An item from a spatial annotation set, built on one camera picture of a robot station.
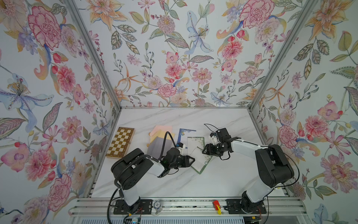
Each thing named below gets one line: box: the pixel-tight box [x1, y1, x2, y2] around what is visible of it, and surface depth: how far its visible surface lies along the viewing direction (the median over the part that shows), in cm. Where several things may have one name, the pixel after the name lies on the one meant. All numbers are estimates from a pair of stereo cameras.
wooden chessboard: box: [105, 126, 136, 160], surface depth 100 cm
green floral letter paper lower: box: [186, 136, 206, 160], surface depth 100 cm
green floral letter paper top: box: [190, 146, 213, 175], surface depth 93 cm
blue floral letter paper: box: [177, 127, 197, 145], surface depth 106 cm
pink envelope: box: [148, 125, 173, 137], surface depth 109 cm
